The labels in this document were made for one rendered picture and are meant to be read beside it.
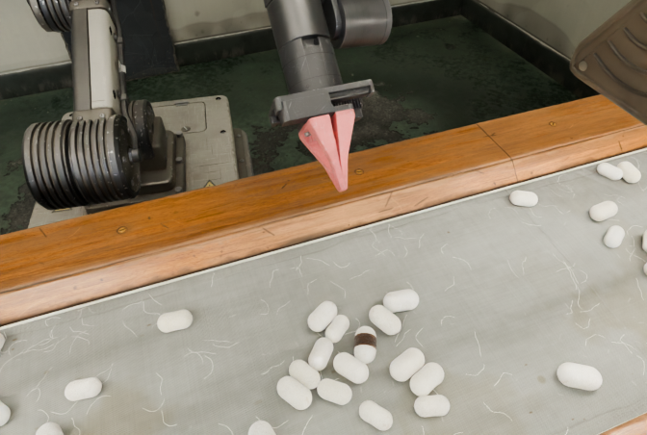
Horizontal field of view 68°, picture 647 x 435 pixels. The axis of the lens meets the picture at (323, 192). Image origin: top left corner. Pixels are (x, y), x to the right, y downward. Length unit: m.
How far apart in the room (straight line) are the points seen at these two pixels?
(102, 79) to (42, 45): 1.71
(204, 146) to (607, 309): 0.89
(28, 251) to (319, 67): 0.38
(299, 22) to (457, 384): 0.38
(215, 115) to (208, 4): 1.23
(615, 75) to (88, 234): 0.54
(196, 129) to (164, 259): 0.71
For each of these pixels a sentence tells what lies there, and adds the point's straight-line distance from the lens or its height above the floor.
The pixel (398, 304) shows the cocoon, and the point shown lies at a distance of 0.52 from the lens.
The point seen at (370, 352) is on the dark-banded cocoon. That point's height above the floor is 0.76.
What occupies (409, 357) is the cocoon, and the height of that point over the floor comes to 0.76.
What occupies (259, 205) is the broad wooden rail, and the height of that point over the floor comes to 0.76.
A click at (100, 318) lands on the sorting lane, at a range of 0.58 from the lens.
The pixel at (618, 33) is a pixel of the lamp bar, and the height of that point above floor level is 1.07.
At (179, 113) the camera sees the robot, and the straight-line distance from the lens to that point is 1.32.
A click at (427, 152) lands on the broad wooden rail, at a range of 0.69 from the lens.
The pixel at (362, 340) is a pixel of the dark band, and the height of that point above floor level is 0.76.
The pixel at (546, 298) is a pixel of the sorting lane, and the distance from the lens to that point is 0.59.
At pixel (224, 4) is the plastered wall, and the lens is 2.48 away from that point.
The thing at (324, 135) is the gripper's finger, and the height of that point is 0.91.
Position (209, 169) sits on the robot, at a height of 0.47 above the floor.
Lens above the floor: 1.19
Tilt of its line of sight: 44 degrees down
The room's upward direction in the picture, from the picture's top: straight up
